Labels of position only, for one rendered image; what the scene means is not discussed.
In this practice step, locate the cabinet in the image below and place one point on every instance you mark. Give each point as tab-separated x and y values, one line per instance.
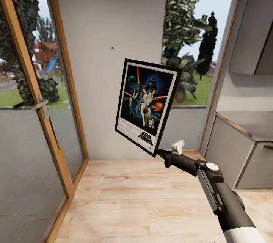
253	52

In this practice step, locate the fixed window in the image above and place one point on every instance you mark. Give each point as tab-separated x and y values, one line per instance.
195	38

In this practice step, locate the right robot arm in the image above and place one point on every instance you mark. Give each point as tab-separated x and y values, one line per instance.
235	223

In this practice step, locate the door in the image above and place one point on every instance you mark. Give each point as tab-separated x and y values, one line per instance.
43	151

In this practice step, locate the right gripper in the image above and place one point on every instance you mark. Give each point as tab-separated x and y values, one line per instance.
173	159

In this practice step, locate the dishwasher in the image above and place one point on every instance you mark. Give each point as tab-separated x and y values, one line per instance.
258	169

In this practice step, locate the poster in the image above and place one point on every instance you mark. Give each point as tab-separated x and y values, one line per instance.
146	97

